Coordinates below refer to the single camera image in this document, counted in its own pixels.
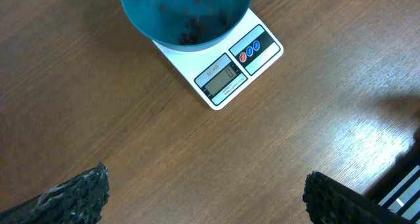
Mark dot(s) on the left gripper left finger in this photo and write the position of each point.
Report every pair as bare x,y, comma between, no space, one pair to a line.
78,200

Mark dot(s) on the red beans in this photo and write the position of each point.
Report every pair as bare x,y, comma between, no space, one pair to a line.
195,22

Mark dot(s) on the white digital kitchen scale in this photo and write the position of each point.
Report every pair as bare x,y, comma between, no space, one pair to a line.
220,72

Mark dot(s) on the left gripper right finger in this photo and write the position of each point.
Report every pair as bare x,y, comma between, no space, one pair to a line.
328,201

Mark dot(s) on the teal plastic bowl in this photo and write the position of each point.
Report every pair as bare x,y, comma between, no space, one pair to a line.
144,16

